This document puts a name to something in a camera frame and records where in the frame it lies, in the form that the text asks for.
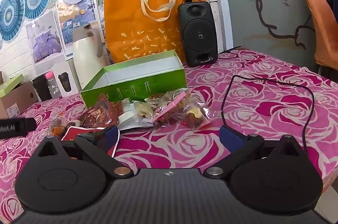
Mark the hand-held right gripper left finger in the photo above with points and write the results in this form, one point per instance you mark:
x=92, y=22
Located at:
x=112, y=136

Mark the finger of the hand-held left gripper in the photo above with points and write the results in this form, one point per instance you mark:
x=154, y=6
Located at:
x=26, y=125

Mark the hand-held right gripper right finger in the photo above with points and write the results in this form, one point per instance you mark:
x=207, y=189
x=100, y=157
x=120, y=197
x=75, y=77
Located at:
x=231, y=138

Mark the white snack packet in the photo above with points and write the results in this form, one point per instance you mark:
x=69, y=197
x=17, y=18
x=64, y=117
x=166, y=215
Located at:
x=132, y=122

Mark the reddish-brown snack packet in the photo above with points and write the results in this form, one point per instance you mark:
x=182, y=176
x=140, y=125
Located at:
x=97, y=115

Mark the small orange snack packet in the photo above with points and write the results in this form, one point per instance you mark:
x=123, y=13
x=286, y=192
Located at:
x=58, y=129

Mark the red snack packet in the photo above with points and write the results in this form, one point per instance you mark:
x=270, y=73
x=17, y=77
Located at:
x=76, y=133

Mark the clear yellow-cookie snack packet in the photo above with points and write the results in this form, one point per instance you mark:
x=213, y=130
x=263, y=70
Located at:
x=195, y=114

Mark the green cardboard box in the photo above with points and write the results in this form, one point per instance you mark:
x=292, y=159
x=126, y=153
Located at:
x=118, y=89

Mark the pink-edged clear snack bag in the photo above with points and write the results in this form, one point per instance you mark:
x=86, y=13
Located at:
x=169, y=107

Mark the brown cardboard box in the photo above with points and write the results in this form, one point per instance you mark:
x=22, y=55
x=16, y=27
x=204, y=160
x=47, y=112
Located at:
x=18, y=102

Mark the black tumbler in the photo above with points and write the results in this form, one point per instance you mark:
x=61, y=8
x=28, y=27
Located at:
x=41, y=88

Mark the pink rose blanket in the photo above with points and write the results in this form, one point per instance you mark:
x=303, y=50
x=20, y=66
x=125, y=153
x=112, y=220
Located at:
x=264, y=113

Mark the green box lid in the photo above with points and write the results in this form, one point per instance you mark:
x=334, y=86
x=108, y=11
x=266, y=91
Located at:
x=9, y=86

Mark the pink-capped clear bottle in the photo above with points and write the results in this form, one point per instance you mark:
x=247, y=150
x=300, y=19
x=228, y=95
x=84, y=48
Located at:
x=52, y=86

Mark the white tumbler carton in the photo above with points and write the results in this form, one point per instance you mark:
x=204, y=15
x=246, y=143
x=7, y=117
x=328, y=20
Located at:
x=66, y=81

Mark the white thermos jug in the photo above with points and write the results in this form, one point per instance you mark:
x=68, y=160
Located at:
x=88, y=60

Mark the purple bedding poster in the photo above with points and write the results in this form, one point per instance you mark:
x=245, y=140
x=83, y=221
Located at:
x=45, y=39

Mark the orange tote bag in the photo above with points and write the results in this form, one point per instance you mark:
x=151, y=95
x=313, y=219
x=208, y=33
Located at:
x=148, y=36

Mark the black speaker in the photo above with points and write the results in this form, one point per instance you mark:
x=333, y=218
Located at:
x=198, y=33

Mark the large blue paper fan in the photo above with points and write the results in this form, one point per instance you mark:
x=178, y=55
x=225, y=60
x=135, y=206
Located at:
x=10, y=15

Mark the blue bedding poster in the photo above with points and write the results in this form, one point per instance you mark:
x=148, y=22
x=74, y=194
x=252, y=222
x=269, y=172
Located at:
x=70, y=20

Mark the grey door with cartoon drawing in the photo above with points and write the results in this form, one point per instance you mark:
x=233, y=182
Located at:
x=250, y=2

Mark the orange chair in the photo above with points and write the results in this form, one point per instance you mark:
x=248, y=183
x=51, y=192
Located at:
x=322, y=33

